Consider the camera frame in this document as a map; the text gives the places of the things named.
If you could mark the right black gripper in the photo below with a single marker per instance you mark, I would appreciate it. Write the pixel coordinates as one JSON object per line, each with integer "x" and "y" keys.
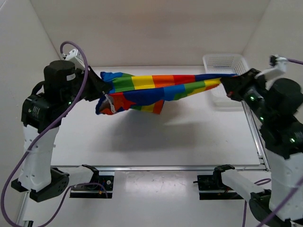
{"x": 233, "y": 84}

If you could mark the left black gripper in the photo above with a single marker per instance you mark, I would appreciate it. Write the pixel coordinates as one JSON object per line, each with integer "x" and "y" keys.
{"x": 98, "y": 86}

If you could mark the rainbow striped shorts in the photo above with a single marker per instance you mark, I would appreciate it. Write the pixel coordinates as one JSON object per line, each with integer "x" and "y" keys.
{"x": 149, "y": 93}

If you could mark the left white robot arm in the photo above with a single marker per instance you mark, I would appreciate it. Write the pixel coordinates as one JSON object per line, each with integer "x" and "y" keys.
{"x": 40, "y": 117}

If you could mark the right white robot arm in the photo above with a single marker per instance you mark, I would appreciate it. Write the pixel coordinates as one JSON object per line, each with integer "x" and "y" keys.
{"x": 282, "y": 133}

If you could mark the white plastic mesh basket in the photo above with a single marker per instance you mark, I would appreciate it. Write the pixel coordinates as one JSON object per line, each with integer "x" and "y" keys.
{"x": 224, "y": 63}

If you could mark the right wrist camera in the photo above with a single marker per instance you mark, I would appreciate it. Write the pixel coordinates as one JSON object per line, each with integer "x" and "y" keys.
{"x": 277, "y": 68}

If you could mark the aluminium front rail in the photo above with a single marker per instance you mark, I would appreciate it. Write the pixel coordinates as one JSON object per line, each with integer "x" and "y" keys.
{"x": 176, "y": 168}

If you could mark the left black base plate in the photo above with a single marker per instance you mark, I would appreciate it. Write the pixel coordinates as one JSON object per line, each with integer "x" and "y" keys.
{"x": 106, "y": 179}

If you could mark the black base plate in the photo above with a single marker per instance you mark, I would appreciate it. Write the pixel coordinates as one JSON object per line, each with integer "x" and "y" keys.
{"x": 106, "y": 179}
{"x": 209, "y": 191}

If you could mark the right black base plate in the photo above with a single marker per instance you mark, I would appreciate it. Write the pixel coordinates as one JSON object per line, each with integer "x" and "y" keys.
{"x": 209, "y": 191}

